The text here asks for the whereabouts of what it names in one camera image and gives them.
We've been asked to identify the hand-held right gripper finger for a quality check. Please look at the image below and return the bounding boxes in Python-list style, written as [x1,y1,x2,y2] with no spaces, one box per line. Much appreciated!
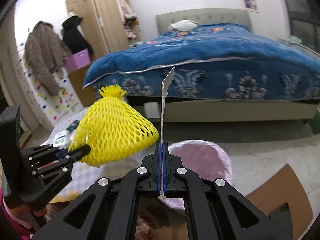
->
[31,142,164,240]
[164,142,294,240]

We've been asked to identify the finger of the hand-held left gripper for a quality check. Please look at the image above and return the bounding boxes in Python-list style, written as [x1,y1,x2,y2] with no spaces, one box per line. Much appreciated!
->
[22,144,91,180]

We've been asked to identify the teal packet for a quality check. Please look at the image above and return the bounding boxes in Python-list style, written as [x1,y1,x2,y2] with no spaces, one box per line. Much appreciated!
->
[66,120,80,132]

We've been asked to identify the pink trash bin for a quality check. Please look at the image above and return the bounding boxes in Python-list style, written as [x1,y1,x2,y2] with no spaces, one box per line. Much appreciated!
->
[160,141,234,215]

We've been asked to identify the yellow foam fruit net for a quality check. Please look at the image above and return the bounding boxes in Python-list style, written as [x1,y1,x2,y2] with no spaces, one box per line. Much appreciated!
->
[68,85,160,167]

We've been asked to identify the white paper card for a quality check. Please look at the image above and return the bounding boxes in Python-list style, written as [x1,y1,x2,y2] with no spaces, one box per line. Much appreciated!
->
[160,66,175,204]

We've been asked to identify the person's left forearm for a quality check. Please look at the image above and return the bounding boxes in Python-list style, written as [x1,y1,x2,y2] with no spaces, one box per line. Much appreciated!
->
[0,187,34,240]

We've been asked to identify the white wet wipes pack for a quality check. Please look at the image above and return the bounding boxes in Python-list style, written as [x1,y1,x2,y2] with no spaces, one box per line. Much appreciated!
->
[51,130,73,147]

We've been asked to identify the white colourful-dotted board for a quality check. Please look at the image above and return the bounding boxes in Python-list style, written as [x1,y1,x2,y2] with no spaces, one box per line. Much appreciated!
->
[17,42,85,128]

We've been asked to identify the brown drawer cabinet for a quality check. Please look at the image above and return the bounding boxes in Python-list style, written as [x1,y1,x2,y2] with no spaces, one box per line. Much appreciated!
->
[67,61,98,107]

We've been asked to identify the grey upholstered bed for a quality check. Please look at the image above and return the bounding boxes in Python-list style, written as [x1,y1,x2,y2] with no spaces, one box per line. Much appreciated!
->
[130,9,318,124]

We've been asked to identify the brown fuzzy coat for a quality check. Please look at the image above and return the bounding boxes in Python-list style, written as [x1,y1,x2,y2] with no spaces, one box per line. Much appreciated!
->
[24,21,72,97]

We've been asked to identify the purple storage box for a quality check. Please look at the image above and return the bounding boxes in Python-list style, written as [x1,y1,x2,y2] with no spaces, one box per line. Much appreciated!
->
[64,49,91,72]

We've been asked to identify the brown cardboard box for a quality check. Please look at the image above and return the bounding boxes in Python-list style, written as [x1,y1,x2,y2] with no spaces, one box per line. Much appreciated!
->
[244,164,314,240]

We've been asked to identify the black coat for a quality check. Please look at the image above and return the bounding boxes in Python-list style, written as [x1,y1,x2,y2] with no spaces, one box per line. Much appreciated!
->
[61,16,93,55]

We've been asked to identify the blue patterned blanket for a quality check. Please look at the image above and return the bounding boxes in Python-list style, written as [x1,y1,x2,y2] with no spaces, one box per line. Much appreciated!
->
[83,24,320,100]

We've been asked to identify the white pillow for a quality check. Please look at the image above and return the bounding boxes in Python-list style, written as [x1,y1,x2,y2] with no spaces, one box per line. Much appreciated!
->
[168,20,200,32]

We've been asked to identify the light wooden wardrobe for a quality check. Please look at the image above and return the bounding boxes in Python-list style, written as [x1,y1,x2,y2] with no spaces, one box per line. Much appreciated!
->
[65,0,140,63]

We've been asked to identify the pink hanging clothes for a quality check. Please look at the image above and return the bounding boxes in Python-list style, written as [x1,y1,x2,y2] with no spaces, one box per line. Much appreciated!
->
[115,0,140,47]

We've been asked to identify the green container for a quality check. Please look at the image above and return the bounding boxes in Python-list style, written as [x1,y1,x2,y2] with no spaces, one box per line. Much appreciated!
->
[311,109,320,135]

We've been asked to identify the pale green cloth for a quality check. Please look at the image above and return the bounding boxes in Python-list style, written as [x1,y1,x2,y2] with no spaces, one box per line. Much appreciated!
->
[286,35,304,45]

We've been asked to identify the purple framed picture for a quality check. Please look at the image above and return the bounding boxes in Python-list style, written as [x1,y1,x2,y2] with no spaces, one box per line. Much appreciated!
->
[242,0,260,13]

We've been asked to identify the dark-framed window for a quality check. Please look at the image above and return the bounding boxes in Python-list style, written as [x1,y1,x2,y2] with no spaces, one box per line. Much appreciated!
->
[280,0,320,55]

